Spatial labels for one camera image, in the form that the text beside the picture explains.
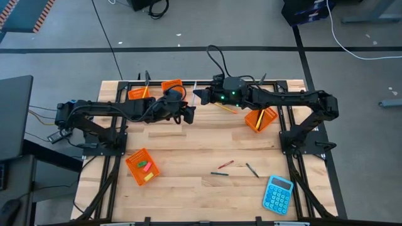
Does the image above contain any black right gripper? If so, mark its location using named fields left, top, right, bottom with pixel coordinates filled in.
left=192, top=83, right=226, bottom=106

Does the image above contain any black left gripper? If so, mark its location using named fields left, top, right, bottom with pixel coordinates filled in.
left=156, top=90, right=196, bottom=125

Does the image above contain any orange plastic slotted bin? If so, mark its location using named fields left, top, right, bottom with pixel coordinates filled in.
left=161, top=78, right=185, bottom=95
left=244, top=106, right=279, bottom=134
left=127, top=87, right=151, bottom=101
left=124, top=148, right=161, bottom=187

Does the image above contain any red pen lower right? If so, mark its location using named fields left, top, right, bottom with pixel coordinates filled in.
left=217, top=159, right=235, bottom=170

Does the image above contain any black floor box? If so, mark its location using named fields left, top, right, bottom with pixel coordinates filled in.
left=129, top=0, right=152, bottom=12

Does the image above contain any blue calculator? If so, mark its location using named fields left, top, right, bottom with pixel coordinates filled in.
left=262, top=175, right=295, bottom=216

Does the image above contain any black equipment case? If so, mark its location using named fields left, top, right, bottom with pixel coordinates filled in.
left=281, top=0, right=336, bottom=27

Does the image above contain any black desk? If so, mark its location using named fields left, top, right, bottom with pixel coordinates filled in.
left=0, top=75, right=34, bottom=162

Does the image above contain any teal mat with orange stripes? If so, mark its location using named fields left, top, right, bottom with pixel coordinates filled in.
left=0, top=0, right=57, bottom=34

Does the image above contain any grey floor bar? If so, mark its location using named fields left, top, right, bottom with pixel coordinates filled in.
left=378, top=99, right=402, bottom=108

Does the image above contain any grey desk leg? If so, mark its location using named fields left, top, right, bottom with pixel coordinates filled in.
left=341, top=0, right=402, bottom=25

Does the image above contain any black computer mouse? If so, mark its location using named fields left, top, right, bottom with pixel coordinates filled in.
left=0, top=199, right=21, bottom=225

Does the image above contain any black table frame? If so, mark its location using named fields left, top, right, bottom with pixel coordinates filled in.
left=73, top=80, right=339, bottom=226

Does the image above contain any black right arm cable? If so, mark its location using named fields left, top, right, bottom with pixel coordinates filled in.
left=206, top=45, right=268, bottom=87

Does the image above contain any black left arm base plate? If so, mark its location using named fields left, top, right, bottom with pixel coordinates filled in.
left=82, top=131, right=128, bottom=157

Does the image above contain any coiled black cable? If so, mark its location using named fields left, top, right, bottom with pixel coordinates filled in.
left=148, top=0, right=170, bottom=20

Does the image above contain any thin black floor cable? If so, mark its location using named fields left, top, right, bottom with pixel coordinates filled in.
left=90, top=0, right=123, bottom=81

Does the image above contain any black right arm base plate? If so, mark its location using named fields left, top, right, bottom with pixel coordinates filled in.
left=279, top=130, right=326, bottom=156

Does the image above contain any yellow floor cable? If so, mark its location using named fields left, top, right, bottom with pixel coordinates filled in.
left=28, top=109, right=57, bottom=126

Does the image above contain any white floor cable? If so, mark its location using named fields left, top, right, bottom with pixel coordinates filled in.
left=325, top=0, right=402, bottom=61

